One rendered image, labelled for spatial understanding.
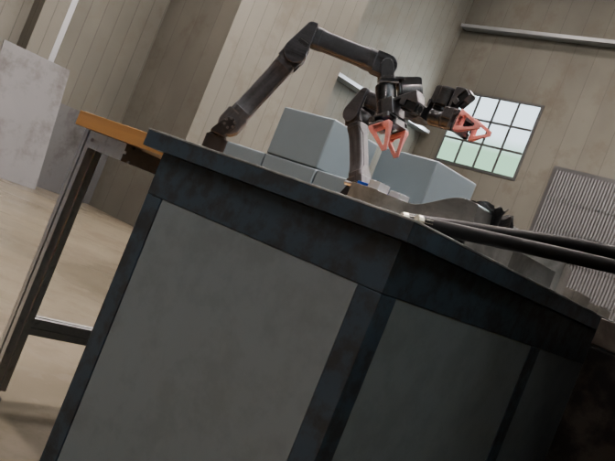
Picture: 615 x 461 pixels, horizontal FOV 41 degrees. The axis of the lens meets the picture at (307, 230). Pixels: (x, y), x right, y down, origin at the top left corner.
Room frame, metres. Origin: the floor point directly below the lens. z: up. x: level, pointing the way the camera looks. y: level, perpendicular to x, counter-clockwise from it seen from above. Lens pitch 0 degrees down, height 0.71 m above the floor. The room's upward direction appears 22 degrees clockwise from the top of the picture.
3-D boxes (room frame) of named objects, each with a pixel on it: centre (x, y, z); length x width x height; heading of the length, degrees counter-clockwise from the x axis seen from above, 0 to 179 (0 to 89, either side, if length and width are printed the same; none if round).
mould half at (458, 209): (2.11, -0.34, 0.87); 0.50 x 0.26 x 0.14; 51
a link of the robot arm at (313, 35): (2.27, 0.09, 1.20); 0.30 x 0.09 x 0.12; 93
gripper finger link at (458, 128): (2.43, -0.33, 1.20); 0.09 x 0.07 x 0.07; 46
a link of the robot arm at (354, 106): (2.68, -0.10, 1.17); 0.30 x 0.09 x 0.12; 46
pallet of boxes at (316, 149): (5.18, -0.06, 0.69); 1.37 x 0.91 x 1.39; 46
